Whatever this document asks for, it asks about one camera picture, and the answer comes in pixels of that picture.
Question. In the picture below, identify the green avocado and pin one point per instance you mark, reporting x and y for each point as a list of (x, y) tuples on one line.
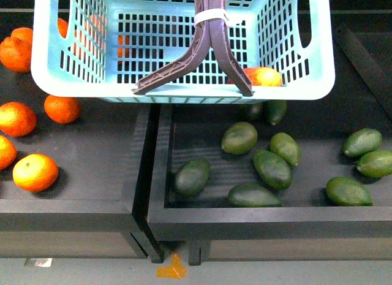
[(361, 142), (239, 138), (347, 192), (286, 147)]

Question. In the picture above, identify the red mango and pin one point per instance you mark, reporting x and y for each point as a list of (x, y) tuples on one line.
[(263, 76)]

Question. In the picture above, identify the brown basket handle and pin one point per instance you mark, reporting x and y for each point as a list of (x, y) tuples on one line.
[(211, 22)]

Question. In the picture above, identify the light blue plastic basket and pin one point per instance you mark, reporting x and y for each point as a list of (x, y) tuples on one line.
[(111, 44)]

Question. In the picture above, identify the dark avocado left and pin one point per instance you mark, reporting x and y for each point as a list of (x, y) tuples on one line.
[(191, 177)]

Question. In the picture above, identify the dark avocado hidden behind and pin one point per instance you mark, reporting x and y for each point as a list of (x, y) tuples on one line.
[(252, 112)]

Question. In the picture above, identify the dark avocado front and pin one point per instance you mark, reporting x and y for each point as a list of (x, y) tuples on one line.
[(252, 195)]

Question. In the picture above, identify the dark avocado under basket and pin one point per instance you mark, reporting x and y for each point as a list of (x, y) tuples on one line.
[(274, 111)]

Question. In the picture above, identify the dark avocado centre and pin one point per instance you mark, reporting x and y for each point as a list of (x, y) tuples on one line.
[(273, 169)]

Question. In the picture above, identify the black avocado display tray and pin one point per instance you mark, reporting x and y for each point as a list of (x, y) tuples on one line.
[(307, 225)]

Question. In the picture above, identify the orange under basket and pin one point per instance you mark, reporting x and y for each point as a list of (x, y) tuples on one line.
[(63, 110)]

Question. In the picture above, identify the green avocado right edge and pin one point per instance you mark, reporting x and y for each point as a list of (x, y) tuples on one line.
[(375, 164)]

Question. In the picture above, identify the black orange display tray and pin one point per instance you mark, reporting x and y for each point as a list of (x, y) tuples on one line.
[(98, 205)]

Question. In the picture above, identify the yellow orange front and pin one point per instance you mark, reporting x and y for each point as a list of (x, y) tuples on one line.
[(35, 173)]

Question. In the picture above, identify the orange left middle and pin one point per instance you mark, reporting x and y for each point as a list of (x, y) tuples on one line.
[(17, 119)]

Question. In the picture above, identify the orange left edge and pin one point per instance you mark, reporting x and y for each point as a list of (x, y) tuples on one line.
[(8, 153)]

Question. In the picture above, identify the clear price tag holder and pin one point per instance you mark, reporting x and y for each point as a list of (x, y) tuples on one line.
[(39, 262)]

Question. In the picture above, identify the orange behind top left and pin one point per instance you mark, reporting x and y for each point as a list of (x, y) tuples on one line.
[(23, 33)]

